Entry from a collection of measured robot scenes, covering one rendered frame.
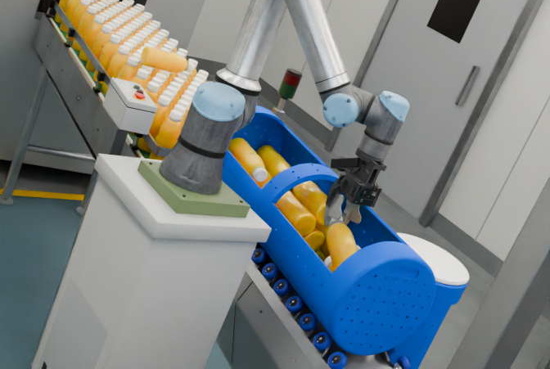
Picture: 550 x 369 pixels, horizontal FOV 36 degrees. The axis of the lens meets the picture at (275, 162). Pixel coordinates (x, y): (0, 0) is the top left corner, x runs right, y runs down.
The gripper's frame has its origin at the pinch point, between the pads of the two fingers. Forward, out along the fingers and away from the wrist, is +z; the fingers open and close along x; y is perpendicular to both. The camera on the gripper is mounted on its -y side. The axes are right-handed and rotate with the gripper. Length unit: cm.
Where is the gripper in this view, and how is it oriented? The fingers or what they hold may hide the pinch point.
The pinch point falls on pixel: (334, 221)
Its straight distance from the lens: 214.1
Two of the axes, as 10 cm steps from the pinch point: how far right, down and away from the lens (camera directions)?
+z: -3.7, 8.8, 3.0
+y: 4.2, 4.5, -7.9
